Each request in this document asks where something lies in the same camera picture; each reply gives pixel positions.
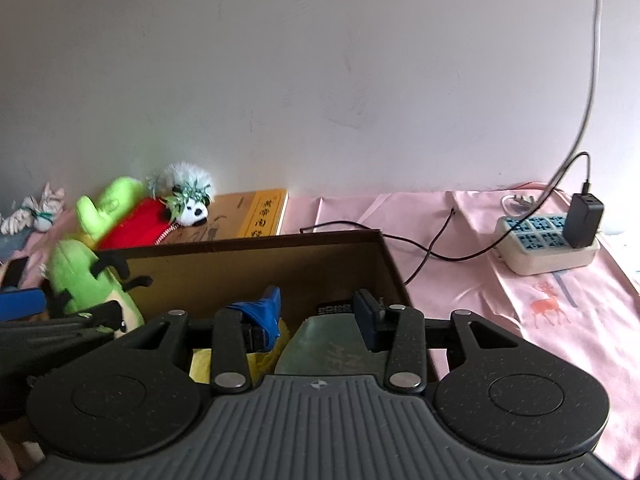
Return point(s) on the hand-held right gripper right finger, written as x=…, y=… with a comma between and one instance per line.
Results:
x=367, y=325

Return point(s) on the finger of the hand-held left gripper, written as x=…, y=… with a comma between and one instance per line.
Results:
x=95, y=315
x=20, y=305

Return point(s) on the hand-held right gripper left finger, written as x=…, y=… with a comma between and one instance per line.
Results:
x=267, y=317

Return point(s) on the brown cardboard box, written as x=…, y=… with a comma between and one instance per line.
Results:
x=300, y=270

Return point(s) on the yellow knit toy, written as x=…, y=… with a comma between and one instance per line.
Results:
x=202, y=366

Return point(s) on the red plush toy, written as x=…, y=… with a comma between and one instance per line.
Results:
x=137, y=230

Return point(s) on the yellow brown book box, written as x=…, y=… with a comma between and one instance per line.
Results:
x=240, y=215

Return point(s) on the lime green plush toy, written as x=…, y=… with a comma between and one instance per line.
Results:
x=112, y=200

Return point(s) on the panda plush toy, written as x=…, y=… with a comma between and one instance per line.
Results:
x=192, y=212

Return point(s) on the pink bedsheet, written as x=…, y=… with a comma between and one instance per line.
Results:
x=500, y=310

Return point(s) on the white power strip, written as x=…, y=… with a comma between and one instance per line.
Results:
x=530, y=255

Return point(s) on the black charger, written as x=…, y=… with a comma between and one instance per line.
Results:
x=582, y=220

